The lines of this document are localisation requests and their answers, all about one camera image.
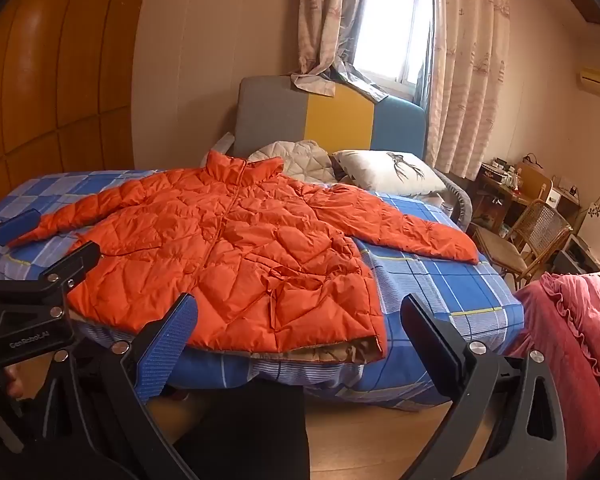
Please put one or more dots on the grey yellow blue headboard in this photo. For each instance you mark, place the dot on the grey yellow blue headboard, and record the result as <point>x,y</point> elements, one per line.
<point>275,110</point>

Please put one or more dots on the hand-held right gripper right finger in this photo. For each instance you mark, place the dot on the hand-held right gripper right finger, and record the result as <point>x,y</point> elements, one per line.
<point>432,340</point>

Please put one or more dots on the white pillow with deer print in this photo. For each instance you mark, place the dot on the white pillow with deer print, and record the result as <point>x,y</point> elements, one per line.
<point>385,170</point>

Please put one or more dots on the wooden panelled wardrobe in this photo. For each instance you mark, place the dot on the wooden panelled wardrobe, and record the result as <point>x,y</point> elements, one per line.
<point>55,85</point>

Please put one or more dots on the person's left hand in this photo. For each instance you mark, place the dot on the person's left hand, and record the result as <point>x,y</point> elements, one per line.
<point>10,376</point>

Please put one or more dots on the patterned beige curtain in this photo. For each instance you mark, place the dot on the patterned beige curtain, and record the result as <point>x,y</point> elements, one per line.
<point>470,60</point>

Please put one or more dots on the white bed guard rail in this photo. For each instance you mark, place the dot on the white bed guard rail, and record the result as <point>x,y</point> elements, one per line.
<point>224,144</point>

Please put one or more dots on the bed with blue plaid sheet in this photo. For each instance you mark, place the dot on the bed with blue plaid sheet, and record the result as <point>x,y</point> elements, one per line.
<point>430,280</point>

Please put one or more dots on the grey bed guard rail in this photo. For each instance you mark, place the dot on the grey bed guard rail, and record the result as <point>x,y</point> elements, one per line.
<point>457,200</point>

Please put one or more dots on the wooden chair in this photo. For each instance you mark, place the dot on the wooden chair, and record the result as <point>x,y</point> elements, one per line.
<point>535,180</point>

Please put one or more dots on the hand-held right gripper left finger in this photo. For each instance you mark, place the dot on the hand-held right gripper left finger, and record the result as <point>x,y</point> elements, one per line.
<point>167,345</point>

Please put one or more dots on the beige quilted blanket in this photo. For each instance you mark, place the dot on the beige quilted blanket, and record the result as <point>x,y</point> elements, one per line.
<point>295,157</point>

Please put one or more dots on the patterned curtain with silver lining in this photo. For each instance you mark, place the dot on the patterned curtain with silver lining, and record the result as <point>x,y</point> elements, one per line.
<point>320,20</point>

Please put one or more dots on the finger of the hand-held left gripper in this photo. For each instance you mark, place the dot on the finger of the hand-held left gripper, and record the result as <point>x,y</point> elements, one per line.
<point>17,224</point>
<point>75,260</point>

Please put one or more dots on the window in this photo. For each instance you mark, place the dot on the window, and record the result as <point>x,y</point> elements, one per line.
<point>395,20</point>

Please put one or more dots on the pink ruffled blanket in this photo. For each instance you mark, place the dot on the pink ruffled blanket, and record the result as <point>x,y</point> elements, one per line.
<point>570,330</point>

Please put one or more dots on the wooden desk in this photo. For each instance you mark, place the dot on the wooden desk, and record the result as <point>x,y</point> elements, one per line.
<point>502,192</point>

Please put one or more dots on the rattan chair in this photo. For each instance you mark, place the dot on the rattan chair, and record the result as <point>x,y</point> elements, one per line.
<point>535,230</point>

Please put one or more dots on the orange quilted jacket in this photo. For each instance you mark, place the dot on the orange quilted jacket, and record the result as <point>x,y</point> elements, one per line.
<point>220,240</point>

